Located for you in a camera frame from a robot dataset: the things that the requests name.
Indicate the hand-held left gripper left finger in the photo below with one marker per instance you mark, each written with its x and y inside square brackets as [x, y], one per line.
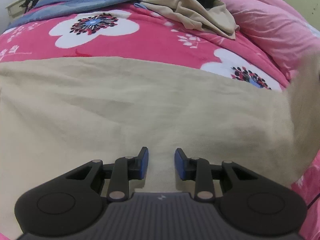
[144, 162]

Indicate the beige garment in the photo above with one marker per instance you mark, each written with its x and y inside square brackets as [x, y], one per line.
[200, 15]

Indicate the pink pillow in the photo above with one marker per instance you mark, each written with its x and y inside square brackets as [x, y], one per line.
[270, 17]

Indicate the cream nightstand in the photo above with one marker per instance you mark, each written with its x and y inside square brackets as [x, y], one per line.
[15, 8]

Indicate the beige pants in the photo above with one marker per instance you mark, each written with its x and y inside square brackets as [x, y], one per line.
[125, 105]

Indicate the pink floral blanket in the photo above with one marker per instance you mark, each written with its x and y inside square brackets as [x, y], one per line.
[150, 45]

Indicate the blue jeans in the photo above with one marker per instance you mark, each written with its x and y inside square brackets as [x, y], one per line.
[87, 0]

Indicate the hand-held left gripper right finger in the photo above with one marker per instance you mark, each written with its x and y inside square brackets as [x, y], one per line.
[180, 163]

